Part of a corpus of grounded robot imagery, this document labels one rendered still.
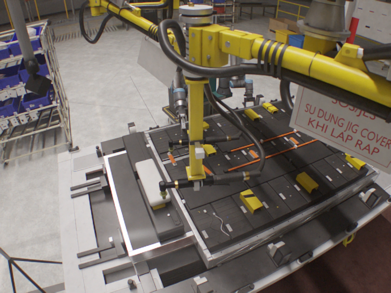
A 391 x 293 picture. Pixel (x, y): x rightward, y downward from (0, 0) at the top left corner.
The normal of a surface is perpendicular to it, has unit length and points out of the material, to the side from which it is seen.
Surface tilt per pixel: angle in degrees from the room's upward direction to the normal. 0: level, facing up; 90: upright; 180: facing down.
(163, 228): 0
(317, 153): 0
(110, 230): 0
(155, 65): 90
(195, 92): 90
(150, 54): 90
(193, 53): 90
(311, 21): 76
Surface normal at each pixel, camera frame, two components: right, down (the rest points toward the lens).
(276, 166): 0.00, -0.78
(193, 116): 0.16, 0.62
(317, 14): -0.79, 0.17
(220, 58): 0.73, 0.43
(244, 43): -0.68, 0.46
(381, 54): -0.84, 0.54
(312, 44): -0.85, 0.33
